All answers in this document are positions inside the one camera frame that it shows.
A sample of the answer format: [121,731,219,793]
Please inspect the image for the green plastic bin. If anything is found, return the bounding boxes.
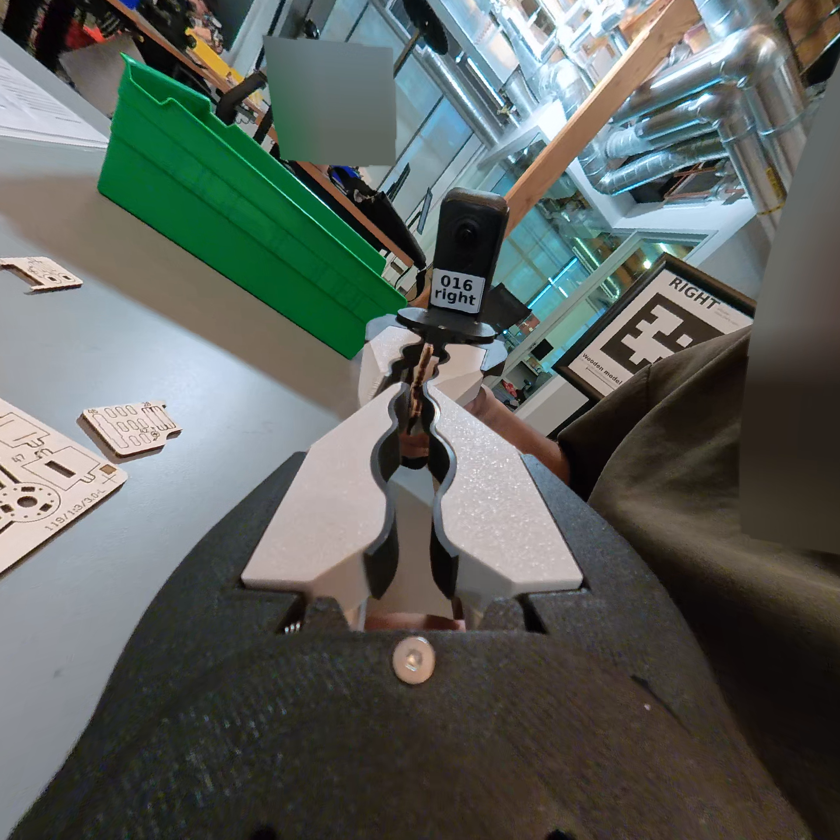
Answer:
[97,52,408,358]

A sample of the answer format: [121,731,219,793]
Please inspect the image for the wooden puzzle sheet rectangular window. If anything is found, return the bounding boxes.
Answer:
[0,397,127,575]

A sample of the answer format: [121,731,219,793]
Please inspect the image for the silver pipes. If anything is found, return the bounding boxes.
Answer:
[591,26,811,217]

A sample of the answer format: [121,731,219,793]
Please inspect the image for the silver ventilation duct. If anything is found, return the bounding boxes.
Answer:
[420,46,572,152]

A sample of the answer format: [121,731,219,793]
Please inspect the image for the small notched wooden piece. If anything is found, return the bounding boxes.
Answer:
[0,256,84,294]

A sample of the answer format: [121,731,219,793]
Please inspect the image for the black disc on pole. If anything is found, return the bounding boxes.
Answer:
[402,0,450,55]

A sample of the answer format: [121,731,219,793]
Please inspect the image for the wooden rail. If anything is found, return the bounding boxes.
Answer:
[504,0,700,227]

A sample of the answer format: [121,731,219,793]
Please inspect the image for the person's right hand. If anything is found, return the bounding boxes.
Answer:
[462,386,572,485]

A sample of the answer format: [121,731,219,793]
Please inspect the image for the small angled wooden link piece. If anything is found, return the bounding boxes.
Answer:
[408,344,439,437]

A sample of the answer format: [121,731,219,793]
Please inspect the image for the wooden background table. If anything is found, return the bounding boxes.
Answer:
[105,0,421,263]

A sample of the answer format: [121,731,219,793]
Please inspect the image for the black bag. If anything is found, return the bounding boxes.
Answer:
[341,177,429,266]

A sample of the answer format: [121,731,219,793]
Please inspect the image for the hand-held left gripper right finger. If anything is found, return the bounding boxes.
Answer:
[423,382,585,598]

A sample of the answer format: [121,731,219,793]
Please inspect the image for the small slotted wooden piece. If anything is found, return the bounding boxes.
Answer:
[79,402,185,459]

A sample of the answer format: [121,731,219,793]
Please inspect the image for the papers in plastic sleeve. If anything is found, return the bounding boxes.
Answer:
[0,56,109,148]

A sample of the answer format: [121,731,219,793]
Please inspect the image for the grey desk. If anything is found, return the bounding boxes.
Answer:
[0,31,421,828]

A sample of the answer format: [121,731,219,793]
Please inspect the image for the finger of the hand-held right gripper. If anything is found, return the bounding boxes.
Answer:
[357,325,427,409]
[425,343,488,406]

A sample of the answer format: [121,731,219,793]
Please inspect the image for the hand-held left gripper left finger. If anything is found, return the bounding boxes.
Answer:
[241,385,403,601]

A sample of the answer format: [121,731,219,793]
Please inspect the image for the framed patterned poster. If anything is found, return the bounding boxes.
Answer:
[553,252,757,403]

